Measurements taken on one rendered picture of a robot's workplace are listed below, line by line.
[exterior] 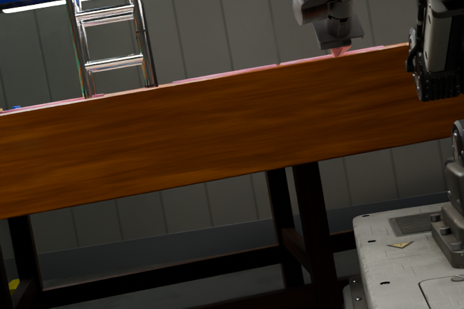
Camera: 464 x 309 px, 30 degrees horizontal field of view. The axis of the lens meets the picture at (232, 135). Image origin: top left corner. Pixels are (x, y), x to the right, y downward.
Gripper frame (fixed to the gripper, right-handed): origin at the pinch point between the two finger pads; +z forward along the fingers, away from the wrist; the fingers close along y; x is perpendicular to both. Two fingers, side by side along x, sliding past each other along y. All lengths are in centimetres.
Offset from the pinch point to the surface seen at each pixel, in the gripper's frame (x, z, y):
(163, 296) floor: -23, 143, 48
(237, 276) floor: -28, 149, 20
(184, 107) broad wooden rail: 25, -22, 37
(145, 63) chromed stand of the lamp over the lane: -13.8, 6.9, 41.9
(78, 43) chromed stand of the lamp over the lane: -19, 2, 56
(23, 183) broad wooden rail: 32, -17, 68
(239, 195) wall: -75, 166, 9
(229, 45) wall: -122, 124, 3
